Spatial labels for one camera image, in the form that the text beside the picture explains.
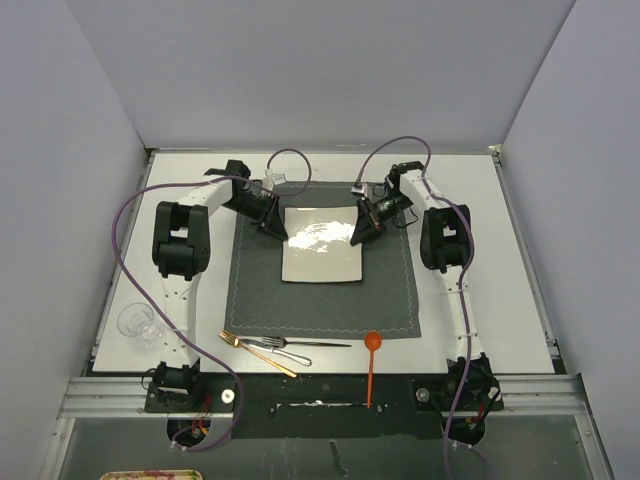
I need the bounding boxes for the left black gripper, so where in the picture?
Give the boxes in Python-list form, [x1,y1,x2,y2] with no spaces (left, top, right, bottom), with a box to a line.
[223,192,288,240]

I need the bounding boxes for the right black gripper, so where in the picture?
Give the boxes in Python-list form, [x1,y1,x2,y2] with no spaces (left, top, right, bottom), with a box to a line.
[351,192,413,248]

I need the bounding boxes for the white square plate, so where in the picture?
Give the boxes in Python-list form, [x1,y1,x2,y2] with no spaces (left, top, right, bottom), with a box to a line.
[281,206,363,284]

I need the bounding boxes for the dark grey cloth placemat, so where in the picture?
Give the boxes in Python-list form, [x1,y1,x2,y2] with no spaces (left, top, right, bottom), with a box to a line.
[223,180,423,340]

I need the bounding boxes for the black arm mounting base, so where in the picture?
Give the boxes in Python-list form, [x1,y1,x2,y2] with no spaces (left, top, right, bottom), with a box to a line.
[141,370,504,448]

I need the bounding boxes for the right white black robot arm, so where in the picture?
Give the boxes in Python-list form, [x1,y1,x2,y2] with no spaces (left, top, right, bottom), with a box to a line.
[350,161,500,409]

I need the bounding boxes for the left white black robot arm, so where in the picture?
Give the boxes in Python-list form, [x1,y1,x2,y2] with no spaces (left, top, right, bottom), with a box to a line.
[152,160,288,411]

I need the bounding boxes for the orange plastic spoon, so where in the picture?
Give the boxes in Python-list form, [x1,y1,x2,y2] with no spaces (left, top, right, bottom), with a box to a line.
[364,330,382,408]

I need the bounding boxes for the gold fork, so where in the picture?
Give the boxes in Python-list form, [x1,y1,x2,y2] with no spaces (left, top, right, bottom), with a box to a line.
[219,330,298,378]

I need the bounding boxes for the silver table knife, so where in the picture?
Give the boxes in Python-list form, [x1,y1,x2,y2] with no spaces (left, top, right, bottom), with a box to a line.
[240,339,313,367]

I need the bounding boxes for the clear plastic cup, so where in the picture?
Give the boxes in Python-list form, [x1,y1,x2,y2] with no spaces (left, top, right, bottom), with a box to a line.
[117,302,163,348]

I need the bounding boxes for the floral tray edge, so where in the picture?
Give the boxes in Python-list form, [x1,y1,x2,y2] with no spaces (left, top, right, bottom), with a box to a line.
[100,469,203,480]

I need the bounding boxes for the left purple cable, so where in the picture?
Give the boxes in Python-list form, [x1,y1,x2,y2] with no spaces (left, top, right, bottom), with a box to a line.
[112,148,312,454]

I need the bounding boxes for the purple cable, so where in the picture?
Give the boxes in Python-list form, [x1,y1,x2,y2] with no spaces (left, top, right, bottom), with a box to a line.
[112,148,312,454]
[355,134,496,480]

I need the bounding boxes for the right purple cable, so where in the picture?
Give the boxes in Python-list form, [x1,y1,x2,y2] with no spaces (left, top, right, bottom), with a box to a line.
[355,134,496,480]

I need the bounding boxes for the dark handled silver fork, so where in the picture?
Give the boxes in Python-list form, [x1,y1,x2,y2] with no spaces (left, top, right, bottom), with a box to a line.
[262,336,351,349]

